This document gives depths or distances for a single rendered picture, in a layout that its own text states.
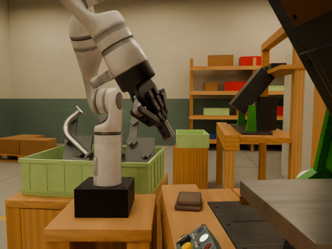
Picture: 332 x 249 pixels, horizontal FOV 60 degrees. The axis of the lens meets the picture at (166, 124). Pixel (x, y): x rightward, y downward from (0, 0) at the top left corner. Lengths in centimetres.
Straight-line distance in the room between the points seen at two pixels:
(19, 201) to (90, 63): 77
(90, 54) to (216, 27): 697
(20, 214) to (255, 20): 720
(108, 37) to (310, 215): 42
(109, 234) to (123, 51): 57
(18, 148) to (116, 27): 587
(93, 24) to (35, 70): 834
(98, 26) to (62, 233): 63
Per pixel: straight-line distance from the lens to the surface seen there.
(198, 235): 66
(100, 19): 55
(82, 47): 90
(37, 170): 145
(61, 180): 141
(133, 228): 92
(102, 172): 99
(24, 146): 624
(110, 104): 95
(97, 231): 93
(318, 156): 55
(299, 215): 29
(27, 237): 150
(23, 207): 146
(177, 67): 764
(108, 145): 97
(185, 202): 89
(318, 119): 125
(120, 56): 54
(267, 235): 79
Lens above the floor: 123
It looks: 5 degrees down
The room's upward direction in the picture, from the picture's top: straight up
